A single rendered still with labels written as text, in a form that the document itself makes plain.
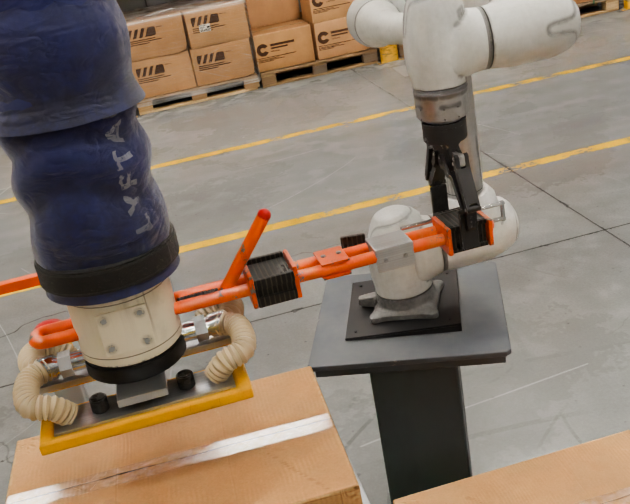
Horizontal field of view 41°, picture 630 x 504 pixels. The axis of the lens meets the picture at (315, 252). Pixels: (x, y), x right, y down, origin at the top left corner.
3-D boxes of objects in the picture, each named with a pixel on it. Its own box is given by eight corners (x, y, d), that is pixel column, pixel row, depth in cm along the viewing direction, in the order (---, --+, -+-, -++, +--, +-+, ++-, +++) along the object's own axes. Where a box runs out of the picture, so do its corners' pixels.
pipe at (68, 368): (35, 431, 132) (24, 400, 129) (42, 355, 154) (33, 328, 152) (248, 373, 137) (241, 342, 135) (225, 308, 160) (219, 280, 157)
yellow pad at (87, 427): (41, 457, 131) (31, 431, 129) (44, 422, 140) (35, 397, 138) (255, 398, 137) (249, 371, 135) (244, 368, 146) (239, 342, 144)
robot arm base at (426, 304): (366, 290, 241) (362, 273, 239) (444, 283, 235) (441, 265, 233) (355, 325, 226) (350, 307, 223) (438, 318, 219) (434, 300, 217)
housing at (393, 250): (378, 275, 147) (375, 251, 145) (367, 260, 153) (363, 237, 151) (416, 265, 148) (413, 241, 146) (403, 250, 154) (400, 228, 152)
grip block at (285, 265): (255, 312, 142) (248, 280, 140) (245, 288, 151) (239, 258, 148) (303, 299, 143) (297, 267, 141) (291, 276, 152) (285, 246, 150)
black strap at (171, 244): (36, 312, 126) (28, 288, 125) (44, 255, 147) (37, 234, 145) (186, 274, 130) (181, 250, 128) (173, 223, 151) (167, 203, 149)
